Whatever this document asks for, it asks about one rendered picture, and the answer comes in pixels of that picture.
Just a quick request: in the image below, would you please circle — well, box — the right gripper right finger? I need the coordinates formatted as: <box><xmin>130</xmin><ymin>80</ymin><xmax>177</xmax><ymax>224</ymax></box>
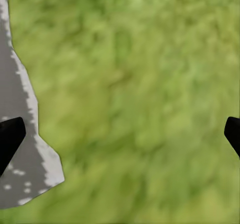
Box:
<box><xmin>224</xmin><ymin>117</ymin><xmax>240</xmax><ymax>157</ymax></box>

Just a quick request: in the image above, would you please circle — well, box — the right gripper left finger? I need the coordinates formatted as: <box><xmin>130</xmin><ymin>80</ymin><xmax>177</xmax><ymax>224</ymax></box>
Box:
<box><xmin>0</xmin><ymin>117</ymin><xmax>26</xmax><ymax>177</ymax></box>

